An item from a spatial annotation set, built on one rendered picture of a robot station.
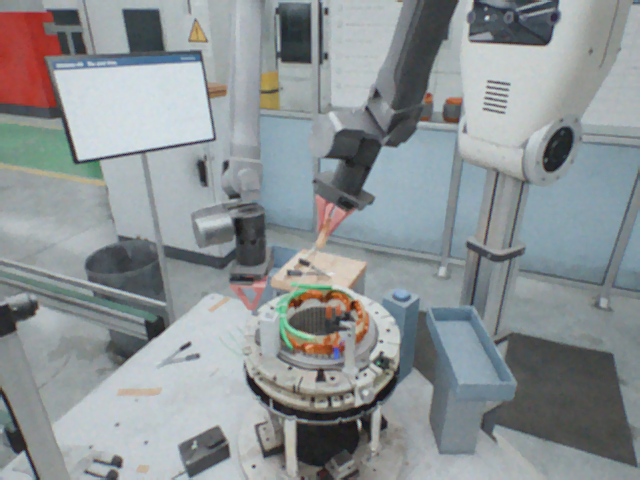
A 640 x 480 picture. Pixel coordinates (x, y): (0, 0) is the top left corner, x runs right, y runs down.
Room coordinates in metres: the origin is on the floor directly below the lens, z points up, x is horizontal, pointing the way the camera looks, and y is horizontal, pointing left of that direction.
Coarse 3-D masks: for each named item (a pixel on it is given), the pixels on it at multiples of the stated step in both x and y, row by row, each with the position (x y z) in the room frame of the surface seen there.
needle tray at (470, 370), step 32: (448, 320) 0.87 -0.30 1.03; (480, 320) 0.82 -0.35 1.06; (448, 352) 0.76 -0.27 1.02; (480, 352) 0.76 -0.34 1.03; (448, 384) 0.71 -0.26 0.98; (480, 384) 0.63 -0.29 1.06; (512, 384) 0.63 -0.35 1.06; (448, 416) 0.70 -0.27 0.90; (480, 416) 0.71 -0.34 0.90; (448, 448) 0.70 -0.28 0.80
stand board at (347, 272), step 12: (300, 252) 1.15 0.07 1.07; (288, 264) 1.08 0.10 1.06; (312, 264) 1.08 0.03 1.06; (324, 264) 1.08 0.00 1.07; (336, 264) 1.08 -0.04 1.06; (348, 264) 1.08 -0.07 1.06; (360, 264) 1.08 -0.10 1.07; (276, 276) 1.01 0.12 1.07; (312, 276) 1.01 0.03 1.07; (336, 276) 1.01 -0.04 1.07; (348, 276) 1.01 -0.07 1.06; (360, 276) 1.04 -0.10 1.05; (288, 288) 0.98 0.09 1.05; (300, 288) 0.96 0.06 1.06; (348, 288) 0.96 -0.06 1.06
